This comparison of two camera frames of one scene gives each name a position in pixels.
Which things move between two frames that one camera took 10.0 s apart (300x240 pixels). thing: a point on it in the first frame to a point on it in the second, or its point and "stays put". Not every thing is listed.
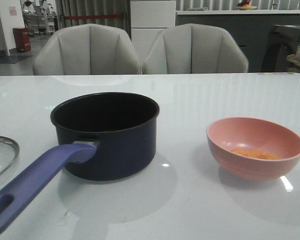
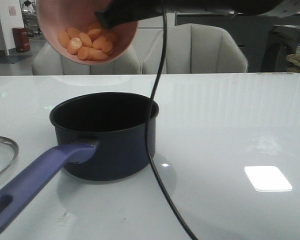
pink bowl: x=253 y=149 to x=54 y=16
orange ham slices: x=256 y=153 to x=93 y=44
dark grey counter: x=251 y=27 stays put
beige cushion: x=299 y=63 stays put
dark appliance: x=283 y=40 stays put
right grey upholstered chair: x=194 y=48 stays put
